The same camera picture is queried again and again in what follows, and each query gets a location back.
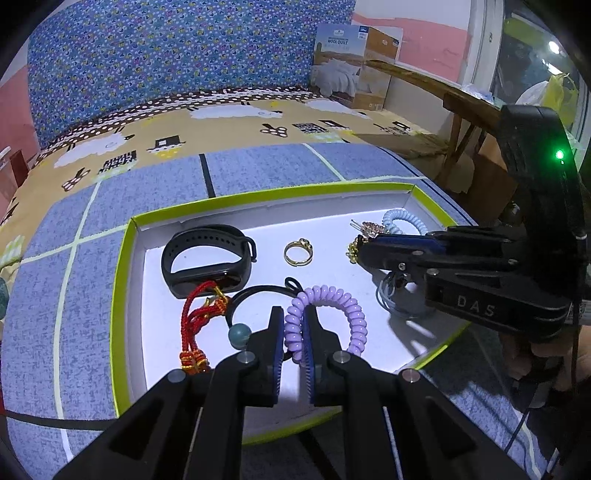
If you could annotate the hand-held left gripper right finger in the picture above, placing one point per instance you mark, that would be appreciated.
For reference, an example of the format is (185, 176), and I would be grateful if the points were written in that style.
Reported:
(308, 369)

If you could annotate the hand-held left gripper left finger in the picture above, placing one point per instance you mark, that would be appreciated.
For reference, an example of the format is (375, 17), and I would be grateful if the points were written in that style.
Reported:
(277, 364)

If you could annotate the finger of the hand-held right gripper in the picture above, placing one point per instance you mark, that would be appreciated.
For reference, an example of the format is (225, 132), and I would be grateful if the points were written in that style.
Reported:
(498, 304)
(452, 249)

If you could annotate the rhinestone hair clip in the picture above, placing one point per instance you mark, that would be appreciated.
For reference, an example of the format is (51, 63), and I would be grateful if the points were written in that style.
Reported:
(369, 227)

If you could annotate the green cardboard box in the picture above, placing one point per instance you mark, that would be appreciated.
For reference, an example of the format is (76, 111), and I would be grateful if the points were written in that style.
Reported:
(323, 221)

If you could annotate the person's right hand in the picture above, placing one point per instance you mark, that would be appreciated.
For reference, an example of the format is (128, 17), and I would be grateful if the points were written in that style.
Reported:
(572, 364)

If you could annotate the yellow bag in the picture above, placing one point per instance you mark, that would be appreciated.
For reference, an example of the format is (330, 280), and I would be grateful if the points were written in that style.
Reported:
(561, 101)

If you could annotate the white plastic bag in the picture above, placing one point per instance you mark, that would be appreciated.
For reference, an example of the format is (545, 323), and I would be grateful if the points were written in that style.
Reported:
(533, 97)

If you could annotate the black smart band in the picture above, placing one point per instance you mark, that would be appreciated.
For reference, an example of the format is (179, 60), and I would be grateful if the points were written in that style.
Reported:
(184, 281)

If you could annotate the wooden table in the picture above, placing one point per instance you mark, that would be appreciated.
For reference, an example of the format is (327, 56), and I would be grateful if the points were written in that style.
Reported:
(461, 99)

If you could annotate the cardboard quilt box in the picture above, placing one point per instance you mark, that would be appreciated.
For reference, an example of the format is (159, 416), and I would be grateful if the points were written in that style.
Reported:
(351, 69)

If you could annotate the blue lined mat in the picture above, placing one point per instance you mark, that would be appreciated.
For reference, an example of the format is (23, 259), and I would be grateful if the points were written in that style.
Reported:
(46, 323)

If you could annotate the yellow sheep print bedsheet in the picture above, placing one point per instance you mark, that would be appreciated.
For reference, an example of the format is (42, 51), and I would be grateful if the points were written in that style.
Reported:
(231, 124)

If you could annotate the blue floral headboard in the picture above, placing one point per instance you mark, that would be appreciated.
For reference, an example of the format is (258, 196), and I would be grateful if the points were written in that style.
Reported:
(161, 60)

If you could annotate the reddish brown cabinet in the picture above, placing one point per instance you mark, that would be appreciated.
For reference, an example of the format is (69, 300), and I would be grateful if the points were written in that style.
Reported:
(18, 166)

